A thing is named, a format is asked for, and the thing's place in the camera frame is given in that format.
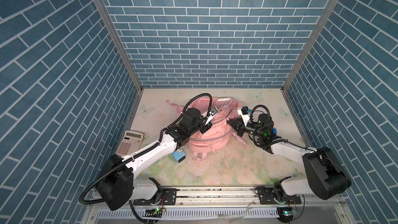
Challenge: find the pink student backpack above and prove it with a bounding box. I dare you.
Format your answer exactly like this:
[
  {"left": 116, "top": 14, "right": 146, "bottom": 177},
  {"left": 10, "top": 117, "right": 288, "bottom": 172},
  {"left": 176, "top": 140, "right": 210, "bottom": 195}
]
[{"left": 167, "top": 93, "right": 241, "bottom": 161}]

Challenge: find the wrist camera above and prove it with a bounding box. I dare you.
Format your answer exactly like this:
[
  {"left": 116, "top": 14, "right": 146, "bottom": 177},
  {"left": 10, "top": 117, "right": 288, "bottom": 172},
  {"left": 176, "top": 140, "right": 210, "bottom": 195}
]
[
  {"left": 205, "top": 107, "right": 219, "bottom": 125},
  {"left": 237, "top": 106, "right": 251, "bottom": 126}
]

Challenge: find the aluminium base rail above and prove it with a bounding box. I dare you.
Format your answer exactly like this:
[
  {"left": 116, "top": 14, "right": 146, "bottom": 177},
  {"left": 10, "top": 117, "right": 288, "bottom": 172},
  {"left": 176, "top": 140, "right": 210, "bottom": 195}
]
[{"left": 83, "top": 186, "right": 321, "bottom": 224}]

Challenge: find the blue pencil sharpener with crank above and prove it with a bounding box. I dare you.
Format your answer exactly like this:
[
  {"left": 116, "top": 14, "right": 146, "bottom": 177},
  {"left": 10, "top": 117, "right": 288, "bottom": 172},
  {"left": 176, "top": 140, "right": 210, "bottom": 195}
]
[{"left": 171, "top": 149, "right": 186, "bottom": 163}]

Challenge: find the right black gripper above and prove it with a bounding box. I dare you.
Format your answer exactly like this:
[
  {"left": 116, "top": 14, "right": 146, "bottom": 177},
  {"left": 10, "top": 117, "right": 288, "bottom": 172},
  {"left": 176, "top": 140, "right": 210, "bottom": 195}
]
[{"left": 227, "top": 118, "right": 264, "bottom": 140}]

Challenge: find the white pink calculator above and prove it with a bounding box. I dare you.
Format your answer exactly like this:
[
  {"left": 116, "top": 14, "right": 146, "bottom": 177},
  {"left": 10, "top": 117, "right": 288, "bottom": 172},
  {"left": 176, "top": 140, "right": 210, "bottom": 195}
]
[{"left": 116, "top": 131, "right": 144, "bottom": 157}]

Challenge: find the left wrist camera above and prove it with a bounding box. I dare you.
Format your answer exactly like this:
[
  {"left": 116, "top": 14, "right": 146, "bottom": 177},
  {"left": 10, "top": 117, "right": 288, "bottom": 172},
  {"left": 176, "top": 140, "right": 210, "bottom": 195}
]
[{"left": 205, "top": 107, "right": 219, "bottom": 125}]

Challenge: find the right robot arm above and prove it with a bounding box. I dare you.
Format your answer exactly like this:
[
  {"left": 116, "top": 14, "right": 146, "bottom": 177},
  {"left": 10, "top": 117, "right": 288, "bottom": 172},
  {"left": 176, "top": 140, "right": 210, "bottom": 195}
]
[{"left": 227, "top": 105, "right": 352, "bottom": 203}]

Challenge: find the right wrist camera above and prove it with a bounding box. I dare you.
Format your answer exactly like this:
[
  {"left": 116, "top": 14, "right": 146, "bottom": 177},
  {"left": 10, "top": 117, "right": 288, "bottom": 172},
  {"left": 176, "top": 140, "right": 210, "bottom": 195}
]
[{"left": 237, "top": 106, "right": 251, "bottom": 126}]

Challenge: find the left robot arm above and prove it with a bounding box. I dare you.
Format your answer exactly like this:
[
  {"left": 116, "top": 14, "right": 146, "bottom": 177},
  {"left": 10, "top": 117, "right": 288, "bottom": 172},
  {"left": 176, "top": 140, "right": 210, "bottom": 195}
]
[{"left": 79, "top": 93, "right": 216, "bottom": 211}]

